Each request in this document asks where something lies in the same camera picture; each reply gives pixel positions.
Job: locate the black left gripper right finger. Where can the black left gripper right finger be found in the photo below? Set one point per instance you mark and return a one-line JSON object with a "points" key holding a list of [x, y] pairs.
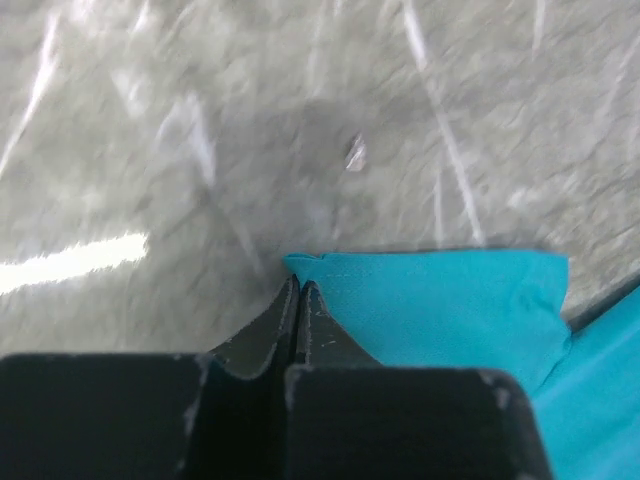
{"points": [[349, 417]]}

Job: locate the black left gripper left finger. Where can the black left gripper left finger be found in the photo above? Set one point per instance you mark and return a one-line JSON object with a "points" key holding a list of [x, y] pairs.
{"points": [[209, 415]]}

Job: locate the teal t shirt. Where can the teal t shirt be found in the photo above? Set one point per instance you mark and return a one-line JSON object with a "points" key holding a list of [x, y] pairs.
{"points": [[499, 309]]}

